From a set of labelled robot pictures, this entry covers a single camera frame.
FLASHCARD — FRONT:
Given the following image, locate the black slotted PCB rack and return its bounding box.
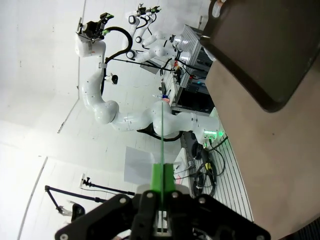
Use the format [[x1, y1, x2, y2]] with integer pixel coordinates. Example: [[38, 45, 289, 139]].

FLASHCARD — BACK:
[[281, 212, 320, 240]]

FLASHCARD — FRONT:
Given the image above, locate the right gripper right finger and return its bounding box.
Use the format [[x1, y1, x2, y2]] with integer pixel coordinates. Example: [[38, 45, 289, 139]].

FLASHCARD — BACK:
[[164, 162, 271, 240]]

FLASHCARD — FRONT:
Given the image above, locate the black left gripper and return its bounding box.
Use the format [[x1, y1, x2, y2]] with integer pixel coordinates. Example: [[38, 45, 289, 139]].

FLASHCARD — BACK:
[[83, 13, 115, 41]]

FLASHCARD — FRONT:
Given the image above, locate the thin black rod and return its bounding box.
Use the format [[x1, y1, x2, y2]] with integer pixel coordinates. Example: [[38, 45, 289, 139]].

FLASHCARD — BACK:
[[109, 58, 176, 73]]

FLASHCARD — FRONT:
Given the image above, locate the black computer case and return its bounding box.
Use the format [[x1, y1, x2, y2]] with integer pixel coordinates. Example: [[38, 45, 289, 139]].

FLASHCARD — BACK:
[[178, 87, 216, 108]]

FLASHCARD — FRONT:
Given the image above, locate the aluminium frame control cabinet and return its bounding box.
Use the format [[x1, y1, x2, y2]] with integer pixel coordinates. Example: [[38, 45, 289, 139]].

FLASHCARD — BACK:
[[179, 24, 216, 89]]

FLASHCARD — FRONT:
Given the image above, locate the black articulated camera stand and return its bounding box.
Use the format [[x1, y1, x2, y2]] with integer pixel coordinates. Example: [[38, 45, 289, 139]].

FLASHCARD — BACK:
[[44, 176, 137, 221]]

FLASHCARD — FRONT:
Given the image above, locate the dark brown serving tray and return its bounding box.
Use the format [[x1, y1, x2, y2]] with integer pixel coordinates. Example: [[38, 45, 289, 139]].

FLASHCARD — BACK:
[[199, 0, 320, 114]]

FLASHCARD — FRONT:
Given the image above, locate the black cable bundle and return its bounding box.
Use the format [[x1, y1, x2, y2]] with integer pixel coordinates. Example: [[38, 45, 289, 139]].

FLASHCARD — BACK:
[[193, 136, 227, 199]]

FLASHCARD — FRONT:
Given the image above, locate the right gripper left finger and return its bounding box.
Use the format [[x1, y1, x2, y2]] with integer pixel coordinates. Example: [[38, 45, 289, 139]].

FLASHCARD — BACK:
[[54, 162, 163, 240]]

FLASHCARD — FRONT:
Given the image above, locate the black round device white mount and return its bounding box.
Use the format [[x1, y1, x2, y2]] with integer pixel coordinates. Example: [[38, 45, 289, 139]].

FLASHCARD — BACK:
[[104, 73, 119, 86]]

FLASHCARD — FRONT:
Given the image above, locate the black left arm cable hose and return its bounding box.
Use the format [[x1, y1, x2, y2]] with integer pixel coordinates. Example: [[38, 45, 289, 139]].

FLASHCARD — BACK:
[[101, 26, 185, 143]]

